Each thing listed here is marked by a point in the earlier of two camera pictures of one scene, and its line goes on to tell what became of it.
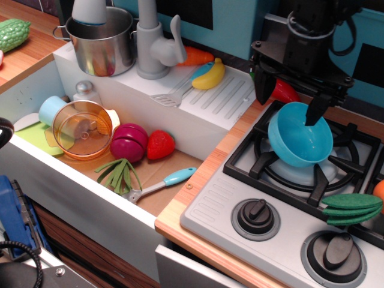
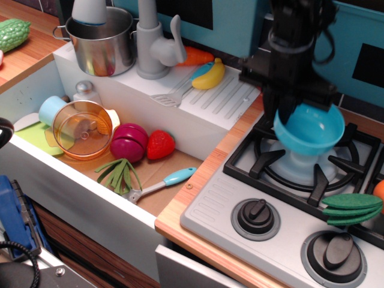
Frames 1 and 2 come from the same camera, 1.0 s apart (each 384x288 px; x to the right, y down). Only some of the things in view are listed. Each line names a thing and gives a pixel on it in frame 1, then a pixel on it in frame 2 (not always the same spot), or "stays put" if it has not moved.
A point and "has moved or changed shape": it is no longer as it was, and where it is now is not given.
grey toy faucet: [155, 54] stays put
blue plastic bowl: [293, 143] has moved or changed shape
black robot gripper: [307, 63] → [290, 69]
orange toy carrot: [194, 56] stays put
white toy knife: [26, 120] stays put
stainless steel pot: [105, 50] stays put
